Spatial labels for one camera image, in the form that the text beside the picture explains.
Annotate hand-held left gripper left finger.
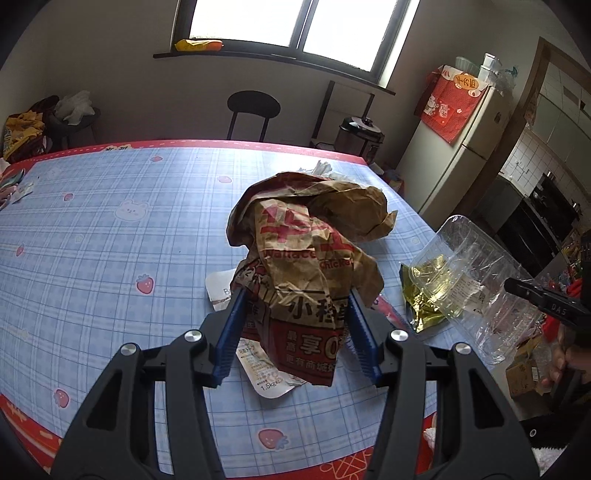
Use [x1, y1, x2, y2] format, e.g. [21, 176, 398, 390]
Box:
[51, 288, 245, 480]

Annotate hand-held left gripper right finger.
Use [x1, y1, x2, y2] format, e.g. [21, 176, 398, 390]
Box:
[348, 291, 541, 480]

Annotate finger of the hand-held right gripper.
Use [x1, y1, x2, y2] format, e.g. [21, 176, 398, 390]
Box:
[503, 277, 591, 329]

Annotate clear plastic clamshell container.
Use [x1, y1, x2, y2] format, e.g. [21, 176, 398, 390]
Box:
[406, 215, 543, 365]

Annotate brown printed paper bag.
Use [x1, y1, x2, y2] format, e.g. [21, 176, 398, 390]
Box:
[227, 172, 398, 387]

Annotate person's right hand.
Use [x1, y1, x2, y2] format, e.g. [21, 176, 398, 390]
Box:
[541, 344, 578, 391]

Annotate cardboard box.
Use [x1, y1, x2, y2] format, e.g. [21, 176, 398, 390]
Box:
[505, 337, 555, 398]

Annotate gold foil wrapper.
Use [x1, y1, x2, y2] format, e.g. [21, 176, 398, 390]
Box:
[399, 258, 458, 333]

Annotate white fluffy cloth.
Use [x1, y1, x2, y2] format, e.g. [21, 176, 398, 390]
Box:
[422, 427, 573, 480]

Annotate black integrated stove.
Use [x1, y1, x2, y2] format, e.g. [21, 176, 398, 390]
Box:
[503, 173, 583, 278]

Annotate grey lower kitchen cabinet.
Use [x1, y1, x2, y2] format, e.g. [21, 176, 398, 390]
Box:
[475, 175, 525, 232]

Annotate blue checked tablecloth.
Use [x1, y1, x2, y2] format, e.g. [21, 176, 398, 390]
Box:
[0, 138, 444, 480]

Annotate white refrigerator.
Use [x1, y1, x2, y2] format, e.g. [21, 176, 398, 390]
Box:
[397, 69, 515, 232]

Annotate upper kitchen cabinets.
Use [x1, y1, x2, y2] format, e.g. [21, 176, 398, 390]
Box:
[531, 60, 591, 153]

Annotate electric pressure cooker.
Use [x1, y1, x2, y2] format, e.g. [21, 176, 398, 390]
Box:
[335, 116, 384, 164]

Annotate red fabric fridge cover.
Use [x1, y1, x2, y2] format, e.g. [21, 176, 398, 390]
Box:
[414, 66, 492, 146]

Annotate clear plastic bag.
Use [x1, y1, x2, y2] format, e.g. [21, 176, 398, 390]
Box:
[496, 65, 519, 97]

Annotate small white side table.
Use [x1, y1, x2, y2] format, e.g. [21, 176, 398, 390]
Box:
[310, 80, 375, 149]

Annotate black round chair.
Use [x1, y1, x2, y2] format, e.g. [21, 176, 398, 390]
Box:
[226, 91, 281, 141]

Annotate stack of white boxes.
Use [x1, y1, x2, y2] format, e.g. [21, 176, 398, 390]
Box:
[480, 52, 502, 88]

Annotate clear plastic tray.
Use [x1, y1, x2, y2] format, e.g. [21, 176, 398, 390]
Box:
[455, 55, 481, 77]

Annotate pile of assorted packets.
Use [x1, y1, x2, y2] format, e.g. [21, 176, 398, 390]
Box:
[0, 159, 37, 210]

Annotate black bin with white bag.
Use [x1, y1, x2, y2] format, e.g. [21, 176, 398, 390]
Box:
[48, 90, 100, 148]

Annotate yellow packet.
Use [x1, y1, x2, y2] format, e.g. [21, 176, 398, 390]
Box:
[174, 39, 223, 52]

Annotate black framed window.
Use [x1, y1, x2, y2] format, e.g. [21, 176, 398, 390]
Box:
[154, 0, 421, 95]

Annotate wooden door frame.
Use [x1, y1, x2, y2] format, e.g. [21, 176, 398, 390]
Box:
[468, 37, 591, 217]

